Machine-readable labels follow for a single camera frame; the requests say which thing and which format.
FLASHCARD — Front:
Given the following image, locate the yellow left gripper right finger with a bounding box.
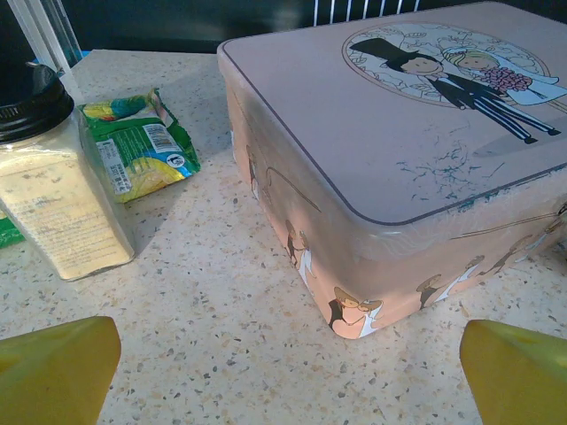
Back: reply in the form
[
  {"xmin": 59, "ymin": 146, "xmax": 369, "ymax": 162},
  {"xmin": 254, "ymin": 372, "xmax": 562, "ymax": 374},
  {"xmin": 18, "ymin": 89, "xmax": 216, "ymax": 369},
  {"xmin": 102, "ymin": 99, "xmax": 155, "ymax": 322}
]
[{"xmin": 459, "ymin": 319, "xmax": 567, "ymax": 425}]

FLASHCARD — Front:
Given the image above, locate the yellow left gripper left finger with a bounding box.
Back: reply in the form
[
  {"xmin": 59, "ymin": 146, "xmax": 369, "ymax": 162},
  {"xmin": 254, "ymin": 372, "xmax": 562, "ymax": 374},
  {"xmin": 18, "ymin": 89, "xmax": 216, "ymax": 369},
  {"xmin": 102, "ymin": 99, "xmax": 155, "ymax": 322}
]
[{"xmin": 0, "ymin": 315, "xmax": 122, "ymax": 425}]

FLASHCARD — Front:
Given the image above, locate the pink wedding cartoon tin box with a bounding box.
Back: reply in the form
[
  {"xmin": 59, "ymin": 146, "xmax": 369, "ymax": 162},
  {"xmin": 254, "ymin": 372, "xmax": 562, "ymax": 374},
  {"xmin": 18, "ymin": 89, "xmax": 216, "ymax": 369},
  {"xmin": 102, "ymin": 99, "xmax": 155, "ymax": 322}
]
[{"xmin": 216, "ymin": 0, "xmax": 567, "ymax": 341}]

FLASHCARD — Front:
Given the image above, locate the glass jar with black lid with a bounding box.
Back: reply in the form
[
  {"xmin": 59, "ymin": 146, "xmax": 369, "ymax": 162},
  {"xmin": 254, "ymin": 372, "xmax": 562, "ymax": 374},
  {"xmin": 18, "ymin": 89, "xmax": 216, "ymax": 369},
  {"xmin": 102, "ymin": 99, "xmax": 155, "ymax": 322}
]
[{"xmin": 0, "ymin": 61, "xmax": 136, "ymax": 282}]

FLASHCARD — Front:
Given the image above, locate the green snack packet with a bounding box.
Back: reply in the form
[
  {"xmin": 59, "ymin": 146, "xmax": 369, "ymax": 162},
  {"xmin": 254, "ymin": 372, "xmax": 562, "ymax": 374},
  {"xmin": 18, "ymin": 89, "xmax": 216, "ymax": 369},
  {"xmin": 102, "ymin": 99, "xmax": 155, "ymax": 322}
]
[{"xmin": 0, "ymin": 87, "xmax": 202, "ymax": 250}]

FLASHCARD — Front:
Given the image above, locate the aluminium frame post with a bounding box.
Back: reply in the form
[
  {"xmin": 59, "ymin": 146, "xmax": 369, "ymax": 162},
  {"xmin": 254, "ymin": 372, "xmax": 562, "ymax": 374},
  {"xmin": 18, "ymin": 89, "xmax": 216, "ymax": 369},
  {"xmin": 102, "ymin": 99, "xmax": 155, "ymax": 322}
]
[{"xmin": 6, "ymin": 0, "xmax": 83, "ymax": 89}]

